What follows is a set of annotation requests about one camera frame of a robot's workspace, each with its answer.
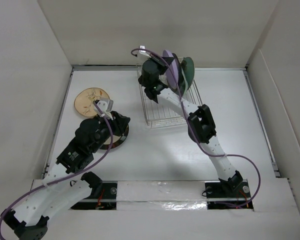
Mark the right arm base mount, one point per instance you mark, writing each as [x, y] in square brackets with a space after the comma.
[219, 199]

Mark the black mosaic rimmed plate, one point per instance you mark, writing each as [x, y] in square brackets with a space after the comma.
[117, 140]

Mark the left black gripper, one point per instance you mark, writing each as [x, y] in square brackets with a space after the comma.
[119, 123]

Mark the brown rimmed cream plate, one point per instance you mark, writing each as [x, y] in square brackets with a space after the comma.
[176, 70]

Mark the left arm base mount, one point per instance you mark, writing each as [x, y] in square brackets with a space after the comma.
[103, 198]

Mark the purple plastic plate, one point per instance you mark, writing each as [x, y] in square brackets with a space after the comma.
[174, 78]

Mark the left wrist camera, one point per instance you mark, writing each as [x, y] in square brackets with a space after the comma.
[103, 107]

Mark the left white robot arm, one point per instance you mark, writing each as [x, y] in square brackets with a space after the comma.
[68, 181]

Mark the teal round plate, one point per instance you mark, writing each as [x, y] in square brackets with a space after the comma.
[188, 67]

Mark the teal rectangular ceramic plate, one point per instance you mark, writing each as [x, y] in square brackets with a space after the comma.
[182, 82]

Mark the tan floral round plate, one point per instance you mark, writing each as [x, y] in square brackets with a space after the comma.
[83, 103]

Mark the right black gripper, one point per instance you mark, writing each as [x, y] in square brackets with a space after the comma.
[163, 65]

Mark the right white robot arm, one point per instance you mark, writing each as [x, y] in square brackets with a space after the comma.
[201, 129]

